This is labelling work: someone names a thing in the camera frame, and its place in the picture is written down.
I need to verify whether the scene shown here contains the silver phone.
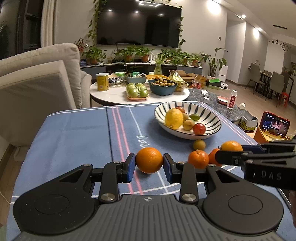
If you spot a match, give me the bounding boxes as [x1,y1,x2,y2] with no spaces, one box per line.
[278,188,291,206]

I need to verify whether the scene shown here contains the ceiling track light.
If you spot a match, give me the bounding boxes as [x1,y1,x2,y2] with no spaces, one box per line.
[269,39,291,53]

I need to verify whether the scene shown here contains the red stool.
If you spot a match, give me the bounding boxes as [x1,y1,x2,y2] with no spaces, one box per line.
[279,91,290,107]

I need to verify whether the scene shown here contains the yellow can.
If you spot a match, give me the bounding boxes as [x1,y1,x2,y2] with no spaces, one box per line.
[96,72,110,91]

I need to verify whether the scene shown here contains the potted green plant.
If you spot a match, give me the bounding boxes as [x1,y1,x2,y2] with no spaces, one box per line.
[159,49,179,61]
[135,46,155,63]
[113,47,137,63]
[176,51,192,66]
[191,53,204,67]
[82,46,107,65]

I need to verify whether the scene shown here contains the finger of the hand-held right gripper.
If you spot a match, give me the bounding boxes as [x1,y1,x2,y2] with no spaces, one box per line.
[215,150,296,166]
[241,138,296,154]

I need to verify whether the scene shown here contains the white bottle with red label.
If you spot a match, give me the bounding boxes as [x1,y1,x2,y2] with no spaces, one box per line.
[227,90,238,110]

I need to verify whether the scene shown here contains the orange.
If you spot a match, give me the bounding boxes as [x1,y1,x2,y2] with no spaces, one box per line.
[136,148,164,174]
[220,141,243,152]
[208,148,221,167]
[188,150,210,169]

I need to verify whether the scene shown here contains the white and yellow bag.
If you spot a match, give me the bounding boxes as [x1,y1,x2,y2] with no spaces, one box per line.
[238,103,258,131]

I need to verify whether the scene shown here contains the red flower plant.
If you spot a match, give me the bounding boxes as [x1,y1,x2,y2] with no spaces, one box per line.
[75,37,90,54]

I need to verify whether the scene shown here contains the grey-blue bowl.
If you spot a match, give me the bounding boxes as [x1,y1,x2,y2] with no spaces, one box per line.
[125,74,147,84]

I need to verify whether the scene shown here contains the light curtain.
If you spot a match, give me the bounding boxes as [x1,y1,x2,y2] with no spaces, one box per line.
[40,0,58,50]

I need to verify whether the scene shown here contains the wall television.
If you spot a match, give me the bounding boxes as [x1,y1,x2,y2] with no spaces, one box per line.
[96,2,182,49]

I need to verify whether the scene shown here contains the bunch of bananas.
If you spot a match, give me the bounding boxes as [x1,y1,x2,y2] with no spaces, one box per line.
[168,71,189,91]

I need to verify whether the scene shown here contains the white bowl with teal stripes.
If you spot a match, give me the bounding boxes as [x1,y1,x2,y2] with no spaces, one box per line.
[154,101,222,140]

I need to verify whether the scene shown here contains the white round coffee table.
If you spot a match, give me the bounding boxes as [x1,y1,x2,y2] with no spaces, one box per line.
[90,80,190,107]

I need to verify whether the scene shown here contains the foil snack packets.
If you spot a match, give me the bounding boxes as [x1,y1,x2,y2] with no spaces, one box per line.
[108,76,126,86]

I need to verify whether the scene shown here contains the beige sofa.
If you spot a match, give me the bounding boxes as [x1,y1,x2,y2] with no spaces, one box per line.
[0,43,93,149]

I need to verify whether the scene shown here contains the red apple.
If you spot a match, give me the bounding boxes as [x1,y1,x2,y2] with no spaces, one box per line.
[193,123,206,135]

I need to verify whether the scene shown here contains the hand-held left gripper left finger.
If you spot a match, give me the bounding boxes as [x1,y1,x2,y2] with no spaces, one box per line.
[38,152,136,204]

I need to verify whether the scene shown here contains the pink fruit tray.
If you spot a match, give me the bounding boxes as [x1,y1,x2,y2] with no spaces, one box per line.
[126,93,148,102]

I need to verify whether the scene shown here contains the glass vase with grass plant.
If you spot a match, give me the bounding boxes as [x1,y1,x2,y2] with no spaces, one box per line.
[153,54,167,75]

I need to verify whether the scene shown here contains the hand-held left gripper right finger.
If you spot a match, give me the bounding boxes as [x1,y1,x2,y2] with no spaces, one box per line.
[163,153,258,204]

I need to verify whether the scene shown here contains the dark marble coffee table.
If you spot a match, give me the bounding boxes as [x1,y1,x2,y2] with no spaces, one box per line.
[187,89,245,127]

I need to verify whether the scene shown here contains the white air purifier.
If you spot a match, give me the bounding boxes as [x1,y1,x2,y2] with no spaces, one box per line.
[218,65,228,81]

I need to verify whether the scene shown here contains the yellow lemon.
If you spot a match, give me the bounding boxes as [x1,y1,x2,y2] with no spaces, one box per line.
[165,108,184,130]

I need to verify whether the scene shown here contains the tall leafy floor plant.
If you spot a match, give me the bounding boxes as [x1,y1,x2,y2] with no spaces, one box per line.
[201,48,227,78]

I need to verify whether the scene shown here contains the grey television cabinet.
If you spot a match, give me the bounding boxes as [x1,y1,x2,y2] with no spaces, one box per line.
[80,61,204,82]

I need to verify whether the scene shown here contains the dining table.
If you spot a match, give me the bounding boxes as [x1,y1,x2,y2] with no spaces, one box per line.
[260,71,272,93]

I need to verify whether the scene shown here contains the open cardboard box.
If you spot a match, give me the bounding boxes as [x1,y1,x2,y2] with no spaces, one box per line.
[169,70,197,85]

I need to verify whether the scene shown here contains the hanging vine plant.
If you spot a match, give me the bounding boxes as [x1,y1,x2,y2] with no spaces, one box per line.
[177,16,187,49]
[88,0,104,47]

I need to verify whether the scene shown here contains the red tablet with video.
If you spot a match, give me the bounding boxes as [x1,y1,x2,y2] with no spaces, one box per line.
[259,111,291,137]

